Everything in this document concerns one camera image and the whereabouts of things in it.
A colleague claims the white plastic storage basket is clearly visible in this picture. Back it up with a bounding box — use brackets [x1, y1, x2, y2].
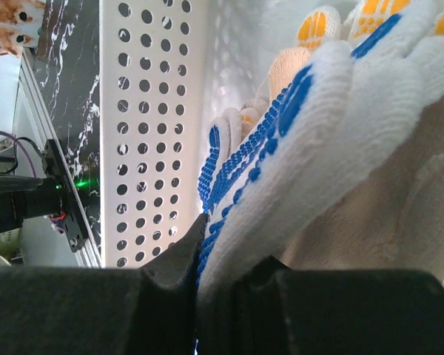
[99, 0, 356, 269]

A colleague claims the blue dotted work glove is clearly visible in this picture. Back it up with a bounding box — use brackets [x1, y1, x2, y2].
[198, 1, 444, 298]

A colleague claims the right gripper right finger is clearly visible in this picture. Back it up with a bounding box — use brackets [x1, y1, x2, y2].
[198, 258, 444, 354]

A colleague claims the cream knit glove pair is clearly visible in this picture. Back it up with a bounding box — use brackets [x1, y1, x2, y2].
[279, 37, 444, 280]

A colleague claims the yellow coated work glove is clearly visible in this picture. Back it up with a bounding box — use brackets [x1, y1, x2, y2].
[240, 0, 444, 138]

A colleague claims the aluminium front rail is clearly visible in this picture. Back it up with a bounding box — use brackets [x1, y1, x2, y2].
[13, 49, 101, 268]

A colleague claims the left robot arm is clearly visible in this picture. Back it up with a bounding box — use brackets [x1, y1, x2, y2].
[0, 174, 63, 234]

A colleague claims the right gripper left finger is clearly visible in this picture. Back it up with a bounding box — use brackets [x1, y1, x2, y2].
[0, 214, 207, 354]

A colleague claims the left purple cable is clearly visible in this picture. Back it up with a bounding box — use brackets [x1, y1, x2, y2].
[0, 129, 38, 178]

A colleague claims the white glove blue finger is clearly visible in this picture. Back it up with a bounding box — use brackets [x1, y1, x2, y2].
[198, 108, 242, 214]

